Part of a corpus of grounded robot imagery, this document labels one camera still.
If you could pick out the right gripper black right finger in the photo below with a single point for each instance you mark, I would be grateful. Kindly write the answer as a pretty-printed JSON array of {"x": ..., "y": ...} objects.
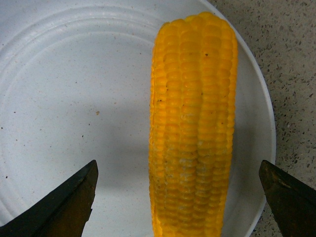
[{"x": 292, "y": 202}]

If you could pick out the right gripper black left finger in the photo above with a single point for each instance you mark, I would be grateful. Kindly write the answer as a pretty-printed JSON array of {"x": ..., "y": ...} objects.
[{"x": 62, "y": 213}]

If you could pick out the yellow corn cob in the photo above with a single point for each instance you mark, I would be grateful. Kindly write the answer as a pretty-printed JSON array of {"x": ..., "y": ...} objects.
[{"x": 192, "y": 117}]

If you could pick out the light blue plate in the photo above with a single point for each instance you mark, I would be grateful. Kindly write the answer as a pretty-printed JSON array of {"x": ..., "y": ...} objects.
[{"x": 75, "y": 87}]

